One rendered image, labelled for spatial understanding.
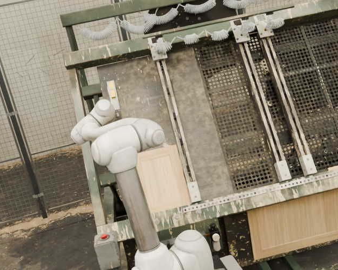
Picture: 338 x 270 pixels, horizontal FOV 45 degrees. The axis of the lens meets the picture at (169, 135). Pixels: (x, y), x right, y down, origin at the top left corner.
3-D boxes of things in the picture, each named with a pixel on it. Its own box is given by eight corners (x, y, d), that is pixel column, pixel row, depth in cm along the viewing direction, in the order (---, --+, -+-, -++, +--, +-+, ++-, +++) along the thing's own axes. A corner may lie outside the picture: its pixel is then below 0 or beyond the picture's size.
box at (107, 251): (101, 272, 235) (93, 246, 230) (101, 261, 246) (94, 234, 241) (122, 267, 236) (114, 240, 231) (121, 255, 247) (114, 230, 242)
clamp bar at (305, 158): (301, 177, 270) (314, 169, 247) (249, 22, 303) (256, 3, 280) (316, 173, 270) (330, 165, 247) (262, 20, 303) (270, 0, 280)
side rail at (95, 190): (98, 227, 265) (96, 226, 255) (70, 76, 296) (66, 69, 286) (108, 225, 266) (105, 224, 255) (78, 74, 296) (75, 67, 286)
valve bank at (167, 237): (149, 282, 248) (141, 247, 241) (147, 268, 261) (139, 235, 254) (229, 261, 251) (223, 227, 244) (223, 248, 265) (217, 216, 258)
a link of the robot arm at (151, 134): (149, 112, 191) (123, 121, 186) (168, 120, 176) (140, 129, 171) (154, 138, 196) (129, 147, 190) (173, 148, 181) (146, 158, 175)
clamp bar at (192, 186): (188, 204, 264) (190, 199, 241) (147, 44, 297) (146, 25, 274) (203, 201, 265) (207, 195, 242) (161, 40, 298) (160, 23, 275)
